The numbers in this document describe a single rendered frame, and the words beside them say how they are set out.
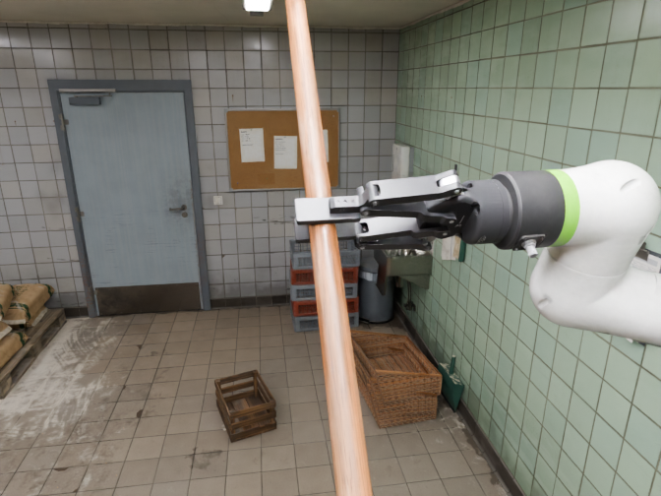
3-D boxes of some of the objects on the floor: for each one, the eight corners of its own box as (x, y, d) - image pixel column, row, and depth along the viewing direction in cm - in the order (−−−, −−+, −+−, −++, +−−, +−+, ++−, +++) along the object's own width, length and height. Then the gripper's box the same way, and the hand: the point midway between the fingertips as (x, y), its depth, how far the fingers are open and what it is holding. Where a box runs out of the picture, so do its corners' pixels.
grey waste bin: (398, 323, 449) (401, 268, 431) (359, 326, 444) (360, 270, 426) (388, 306, 484) (390, 254, 466) (352, 309, 478) (352, 256, 461)
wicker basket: (368, 432, 307) (369, 395, 299) (344, 382, 359) (344, 349, 350) (438, 419, 319) (441, 384, 310) (404, 373, 371) (406, 341, 362)
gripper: (537, 196, 48) (300, 207, 45) (480, 271, 61) (295, 283, 58) (513, 140, 52) (293, 146, 48) (465, 222, 65) (290, 231, 62)
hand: (325, 219), depth 54 cm, fingers closed on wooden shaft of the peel, 3 cm apart
